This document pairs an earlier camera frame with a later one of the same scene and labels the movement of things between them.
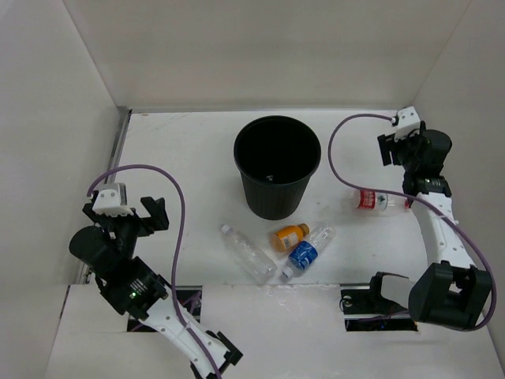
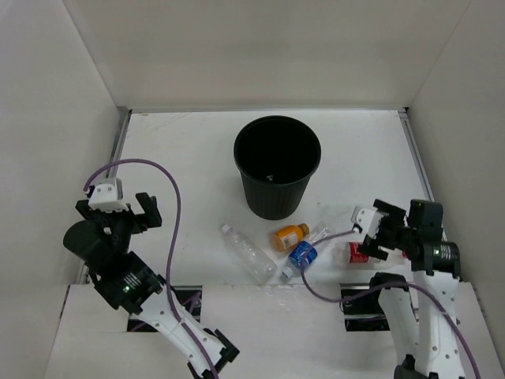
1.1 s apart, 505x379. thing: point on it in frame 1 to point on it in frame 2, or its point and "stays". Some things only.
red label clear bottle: (379, 201) to (347, 254)
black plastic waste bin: (276, 156) stays
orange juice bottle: (286, 238) stays
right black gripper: (387, 144) to (395, 213)
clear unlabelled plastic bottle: (256, 261) stays
